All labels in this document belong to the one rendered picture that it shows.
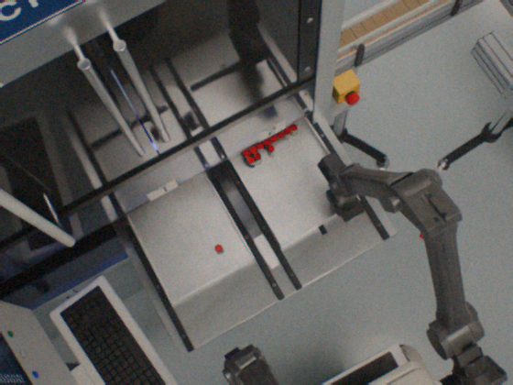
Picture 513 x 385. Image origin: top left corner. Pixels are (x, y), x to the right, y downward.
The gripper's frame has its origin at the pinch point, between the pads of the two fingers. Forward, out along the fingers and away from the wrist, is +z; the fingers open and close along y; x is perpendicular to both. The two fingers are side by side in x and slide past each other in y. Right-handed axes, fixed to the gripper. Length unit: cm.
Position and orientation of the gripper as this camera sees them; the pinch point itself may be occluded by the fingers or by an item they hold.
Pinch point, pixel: (344, 211)
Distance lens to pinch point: 185.9
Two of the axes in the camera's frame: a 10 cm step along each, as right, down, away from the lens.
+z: 1.0, 3.5, 9.3
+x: -8.7, 4.8, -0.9
